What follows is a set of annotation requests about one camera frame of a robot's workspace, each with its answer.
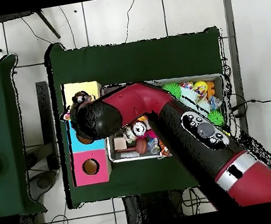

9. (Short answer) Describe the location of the polka dot cloth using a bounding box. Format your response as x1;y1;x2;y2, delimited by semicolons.
61;110;73;122
179;77;210;102

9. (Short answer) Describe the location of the green spiky rubber ball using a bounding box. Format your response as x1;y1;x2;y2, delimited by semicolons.
160;81;183;102

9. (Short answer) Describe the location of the shallow silver mesh bin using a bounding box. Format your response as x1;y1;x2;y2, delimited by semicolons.
96;65;236;170

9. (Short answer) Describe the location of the red soda can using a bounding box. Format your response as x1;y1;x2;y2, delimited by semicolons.
130;119;148;138

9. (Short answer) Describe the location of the tiger plush toy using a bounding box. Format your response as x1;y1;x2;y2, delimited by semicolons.
156;138;172;159

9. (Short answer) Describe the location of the mint green cloth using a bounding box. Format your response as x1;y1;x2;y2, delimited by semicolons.
178;82;213;121

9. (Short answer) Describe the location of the wooden box with three holes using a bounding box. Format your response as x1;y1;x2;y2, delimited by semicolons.
57;77;118;189

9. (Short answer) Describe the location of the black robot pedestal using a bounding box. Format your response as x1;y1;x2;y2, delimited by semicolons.
122;187;187;224

